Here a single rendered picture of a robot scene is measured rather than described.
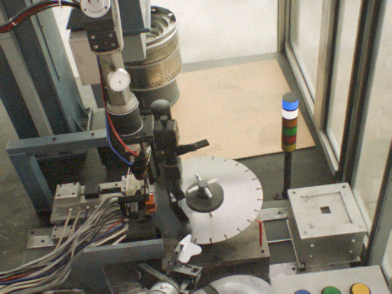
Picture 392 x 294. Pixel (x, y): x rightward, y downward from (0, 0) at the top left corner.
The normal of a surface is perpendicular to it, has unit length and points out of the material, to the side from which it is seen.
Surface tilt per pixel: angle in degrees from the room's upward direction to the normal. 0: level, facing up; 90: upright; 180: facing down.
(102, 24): 90
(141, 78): 90
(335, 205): 0
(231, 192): 0
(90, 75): 90
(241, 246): 0
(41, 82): 90
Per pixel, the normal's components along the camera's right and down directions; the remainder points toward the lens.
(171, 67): 0.77, 0.37
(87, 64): 0.07, 0.67
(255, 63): -0.10, -0.73
